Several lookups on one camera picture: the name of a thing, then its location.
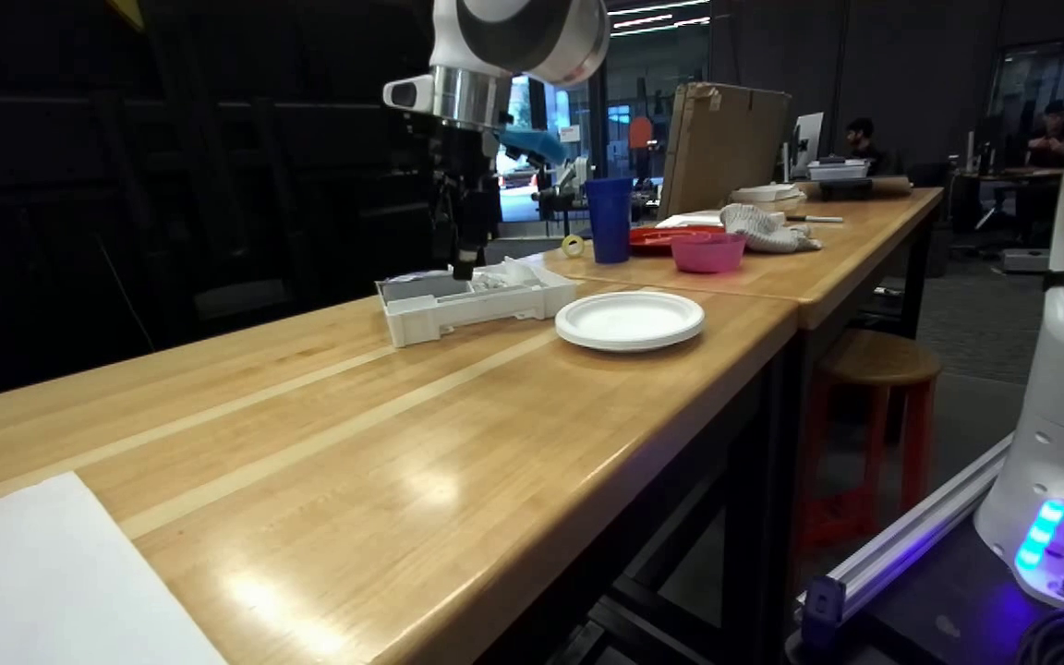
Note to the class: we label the blue plastic cup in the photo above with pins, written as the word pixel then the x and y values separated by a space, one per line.
pixel 605 223

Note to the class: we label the white paper sheet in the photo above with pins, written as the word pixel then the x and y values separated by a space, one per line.
pixel 44 584

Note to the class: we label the white printed packet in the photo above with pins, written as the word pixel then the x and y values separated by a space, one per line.
pixel 511 276

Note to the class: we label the white plastic tray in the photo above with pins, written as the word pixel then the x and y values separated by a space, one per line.
pixel 459 307

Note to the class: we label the seated background person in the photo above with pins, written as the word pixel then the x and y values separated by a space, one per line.
pixel 860 142

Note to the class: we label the aluminium rail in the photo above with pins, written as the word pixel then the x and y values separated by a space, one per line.
pixel 896 548

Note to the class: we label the grey knitted cloth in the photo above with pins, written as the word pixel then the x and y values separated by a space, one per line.
pixel 769 229

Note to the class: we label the red plate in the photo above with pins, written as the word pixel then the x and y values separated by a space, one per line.
pixel 649 243

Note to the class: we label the pink plastic bowl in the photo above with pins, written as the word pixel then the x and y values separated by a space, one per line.
pixel 708 253

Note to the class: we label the large cardboard box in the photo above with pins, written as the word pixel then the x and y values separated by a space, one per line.
pixel 720 145

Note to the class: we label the wooden stool red legs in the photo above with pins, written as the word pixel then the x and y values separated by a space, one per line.
pixel 881 371

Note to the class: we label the white paper plate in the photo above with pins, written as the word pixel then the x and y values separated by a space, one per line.
pixel 628 318

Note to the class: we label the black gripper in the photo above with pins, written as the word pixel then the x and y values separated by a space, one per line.
pixel 463 170

